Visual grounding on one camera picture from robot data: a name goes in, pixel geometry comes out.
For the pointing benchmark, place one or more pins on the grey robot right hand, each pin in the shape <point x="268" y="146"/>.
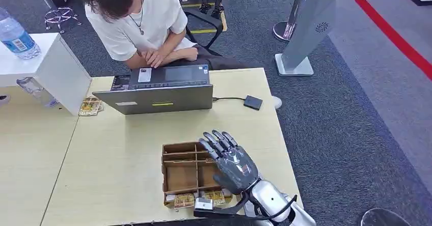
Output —
<point x="236" y="168"/>

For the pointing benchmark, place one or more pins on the person's right hand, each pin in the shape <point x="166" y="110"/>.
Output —
<point x="190" y="54"/>

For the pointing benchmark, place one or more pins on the person's left hand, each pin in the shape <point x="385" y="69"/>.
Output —
<point x="153" y="57"/>

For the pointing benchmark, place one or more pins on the white card with photo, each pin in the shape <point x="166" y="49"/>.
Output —
<point x="144" y="75"/>

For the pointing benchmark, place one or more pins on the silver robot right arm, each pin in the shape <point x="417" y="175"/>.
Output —
<point x="273" y="201"/>

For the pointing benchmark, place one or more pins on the yellow card stack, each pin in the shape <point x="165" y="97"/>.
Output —
<point x="184" y="201"/>
<point x="216" y="197"/>

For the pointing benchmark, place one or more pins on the person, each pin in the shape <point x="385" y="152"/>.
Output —
<point x="152" y="22"/>

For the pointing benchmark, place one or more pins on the black chair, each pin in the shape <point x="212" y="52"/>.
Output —
<point x="216" y="23"/>

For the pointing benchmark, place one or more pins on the grey laptop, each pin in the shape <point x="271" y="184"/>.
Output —
<point x="158" y="98"/>

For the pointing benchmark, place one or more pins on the wooden card box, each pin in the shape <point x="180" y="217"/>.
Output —
<point x="182" y="177"/>

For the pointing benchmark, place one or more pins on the small black external drive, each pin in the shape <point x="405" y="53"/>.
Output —
<point x="252" y="102"/>

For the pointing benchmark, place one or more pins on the white shoe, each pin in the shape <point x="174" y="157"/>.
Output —
<point x="277" y="102"/>

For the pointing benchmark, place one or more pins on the yellow card pile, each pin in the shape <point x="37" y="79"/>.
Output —
<point x="90" y="106"/>

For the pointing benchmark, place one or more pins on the white cabinet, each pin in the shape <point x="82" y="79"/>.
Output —
<point x="60" y="72"/>

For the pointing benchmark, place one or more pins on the chrome stanchion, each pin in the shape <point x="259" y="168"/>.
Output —
<point x="283" y="31"/>

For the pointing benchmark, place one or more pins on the clear empty bottle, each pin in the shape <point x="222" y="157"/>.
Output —
<point x="35" y="91"/>

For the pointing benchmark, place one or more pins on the grey standing kiosk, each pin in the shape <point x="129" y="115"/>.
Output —
<point x="310" y="25"/>

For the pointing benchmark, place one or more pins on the water bottle with blue label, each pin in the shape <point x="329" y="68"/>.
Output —
<point x="18" y="39"/>

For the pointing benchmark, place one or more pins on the clear glass dome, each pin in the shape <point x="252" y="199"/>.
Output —
<point x="381" y="219"/>

